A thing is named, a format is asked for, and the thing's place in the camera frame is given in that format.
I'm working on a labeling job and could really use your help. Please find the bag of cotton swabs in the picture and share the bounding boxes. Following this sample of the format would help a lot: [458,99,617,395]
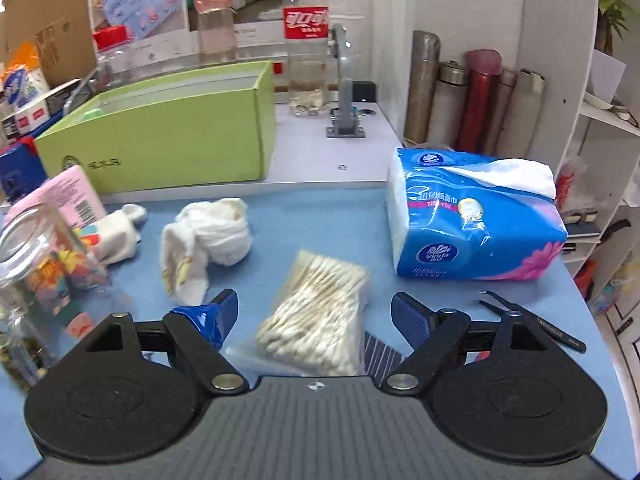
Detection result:
[225,249,372,378]

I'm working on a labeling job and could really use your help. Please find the small white printed sock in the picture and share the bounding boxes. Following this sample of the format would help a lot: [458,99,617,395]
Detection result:
[73,203,149,266]

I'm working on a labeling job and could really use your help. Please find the dark red thermos flask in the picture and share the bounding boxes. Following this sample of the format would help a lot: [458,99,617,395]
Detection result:
[454,49,503,154]

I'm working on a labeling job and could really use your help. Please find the clear jar with red lid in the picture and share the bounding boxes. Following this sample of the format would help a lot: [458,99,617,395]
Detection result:
[92,26,135,86]

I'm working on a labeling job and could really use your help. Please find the clear bottle with red label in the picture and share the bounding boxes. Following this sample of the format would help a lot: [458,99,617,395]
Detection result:
[281,0,332,118]

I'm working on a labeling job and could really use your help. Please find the glass jar with colourful items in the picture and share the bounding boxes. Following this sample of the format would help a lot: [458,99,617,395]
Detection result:
[0,203,109,317]

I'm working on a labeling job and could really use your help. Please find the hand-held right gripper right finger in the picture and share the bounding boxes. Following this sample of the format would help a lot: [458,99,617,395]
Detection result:
[384,292,552,392]

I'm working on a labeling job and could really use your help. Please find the grey metal cylinder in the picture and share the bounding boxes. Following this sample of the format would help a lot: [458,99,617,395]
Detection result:
[403,30,442,145]

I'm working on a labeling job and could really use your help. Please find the blue tissue pack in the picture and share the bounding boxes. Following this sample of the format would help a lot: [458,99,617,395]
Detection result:
[385,148,569,282]

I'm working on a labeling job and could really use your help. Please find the beige rolled cylinder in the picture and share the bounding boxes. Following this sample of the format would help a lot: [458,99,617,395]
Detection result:
[495,68,547,160]

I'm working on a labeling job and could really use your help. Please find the silver thermos flask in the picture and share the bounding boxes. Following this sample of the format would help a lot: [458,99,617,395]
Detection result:
[427,60,470,148]

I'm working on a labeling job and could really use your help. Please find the small blue tissue packet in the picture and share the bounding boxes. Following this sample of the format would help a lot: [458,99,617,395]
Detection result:
[0,68,51,111]

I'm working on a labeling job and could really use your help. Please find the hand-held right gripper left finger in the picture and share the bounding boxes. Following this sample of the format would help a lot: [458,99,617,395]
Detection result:
[86,288,249,394]

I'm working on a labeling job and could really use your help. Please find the striped dark cloth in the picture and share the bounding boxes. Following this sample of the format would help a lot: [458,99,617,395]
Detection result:
[363,331,407,379]

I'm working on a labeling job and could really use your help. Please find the brown cardboard box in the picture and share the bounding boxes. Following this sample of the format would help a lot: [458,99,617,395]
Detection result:
[0,0,99,89]

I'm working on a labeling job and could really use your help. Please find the white box with red label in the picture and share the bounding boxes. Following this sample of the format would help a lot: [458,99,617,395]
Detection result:
[0,78,96,142]

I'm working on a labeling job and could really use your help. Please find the clear bottle with pink cap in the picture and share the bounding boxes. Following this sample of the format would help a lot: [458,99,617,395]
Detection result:
[194,0,238,66]

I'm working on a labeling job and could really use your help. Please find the green plant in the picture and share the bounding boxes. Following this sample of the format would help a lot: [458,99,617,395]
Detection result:
[596,0,640,56]

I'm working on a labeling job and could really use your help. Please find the grey metal clamp stand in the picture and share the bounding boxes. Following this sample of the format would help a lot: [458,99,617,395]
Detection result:
[326,24,367,140]

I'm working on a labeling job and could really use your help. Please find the blue box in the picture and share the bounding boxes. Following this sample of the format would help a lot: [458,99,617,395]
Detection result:
[0,136,49,204]

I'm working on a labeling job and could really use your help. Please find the white shelf unit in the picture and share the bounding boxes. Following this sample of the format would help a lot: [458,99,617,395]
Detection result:
[515,0,640,306]

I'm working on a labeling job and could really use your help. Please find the green cardboard box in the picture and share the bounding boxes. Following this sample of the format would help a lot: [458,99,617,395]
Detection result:
[33,60,277,196]

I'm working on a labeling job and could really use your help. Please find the white cloth bundle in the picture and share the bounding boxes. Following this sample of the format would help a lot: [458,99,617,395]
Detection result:
[159,198,253,298]

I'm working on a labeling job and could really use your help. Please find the pink packet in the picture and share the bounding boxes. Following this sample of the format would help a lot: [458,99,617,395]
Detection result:
[3,165,108,231]

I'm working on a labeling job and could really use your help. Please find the black tweezers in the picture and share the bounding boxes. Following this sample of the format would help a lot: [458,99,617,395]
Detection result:
[473,291,587,354]

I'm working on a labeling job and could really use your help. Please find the bedding picture board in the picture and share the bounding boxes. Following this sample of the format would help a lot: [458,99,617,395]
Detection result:
[85,0,296,61]

